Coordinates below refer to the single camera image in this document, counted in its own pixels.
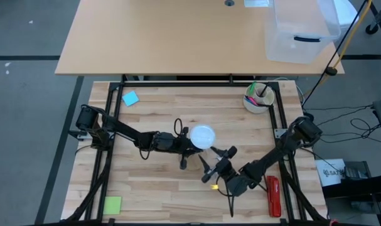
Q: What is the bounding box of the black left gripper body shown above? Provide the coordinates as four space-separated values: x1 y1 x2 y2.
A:
174 127 201 171

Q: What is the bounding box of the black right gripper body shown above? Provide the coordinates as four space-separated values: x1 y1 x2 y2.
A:
201 146 238 184

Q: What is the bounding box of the white globe lightbulb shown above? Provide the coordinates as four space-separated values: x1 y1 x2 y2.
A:
189 124 216 150

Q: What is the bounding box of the red stapler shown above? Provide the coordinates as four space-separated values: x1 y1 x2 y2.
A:
266 175 282 218

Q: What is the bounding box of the pink pen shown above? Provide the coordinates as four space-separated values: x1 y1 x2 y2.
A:
245 95 260 107

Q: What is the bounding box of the blue sticky note pad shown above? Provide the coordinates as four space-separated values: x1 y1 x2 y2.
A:
122 90 140 107

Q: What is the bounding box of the white round pen cup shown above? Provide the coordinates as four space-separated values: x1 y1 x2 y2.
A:
242 82 276 114

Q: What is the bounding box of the green sticky note pad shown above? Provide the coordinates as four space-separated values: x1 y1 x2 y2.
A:
102 196 122 216

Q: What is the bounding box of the white printed paper sign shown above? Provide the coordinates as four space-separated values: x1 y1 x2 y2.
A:
314 158 346 186

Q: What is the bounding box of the light wooden desk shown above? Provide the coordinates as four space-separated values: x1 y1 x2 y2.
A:
54 0 345 76

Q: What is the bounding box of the clear plastic storage bin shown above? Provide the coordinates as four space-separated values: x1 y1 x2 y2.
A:
264 0 341 65

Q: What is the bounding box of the grey electronic device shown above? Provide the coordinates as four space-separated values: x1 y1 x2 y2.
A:
343 161 372 180

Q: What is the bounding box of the black equipment cart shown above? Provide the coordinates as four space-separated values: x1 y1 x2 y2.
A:
321 161 381 226

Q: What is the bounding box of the small white card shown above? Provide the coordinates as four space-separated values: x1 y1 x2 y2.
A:
243 0 270 8

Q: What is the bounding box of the black caster stand leg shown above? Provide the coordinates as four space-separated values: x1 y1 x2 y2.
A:
365 0 381 35

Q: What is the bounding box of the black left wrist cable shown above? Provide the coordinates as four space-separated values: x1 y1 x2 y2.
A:
173 117 185 136

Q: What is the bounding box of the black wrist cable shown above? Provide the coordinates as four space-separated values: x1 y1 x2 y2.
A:
215 175 238 218
173 117 185 136

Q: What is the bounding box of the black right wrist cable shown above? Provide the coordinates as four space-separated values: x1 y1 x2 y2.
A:
215 175 238 218

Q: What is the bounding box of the black aluminium table frame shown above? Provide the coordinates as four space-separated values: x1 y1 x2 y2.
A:
64 74 329 226

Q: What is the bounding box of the black hanging cable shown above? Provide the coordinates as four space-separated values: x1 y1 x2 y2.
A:
302 0 368 107

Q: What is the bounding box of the yellow hanging cable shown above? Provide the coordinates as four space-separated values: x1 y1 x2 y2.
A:
303 0 375 98

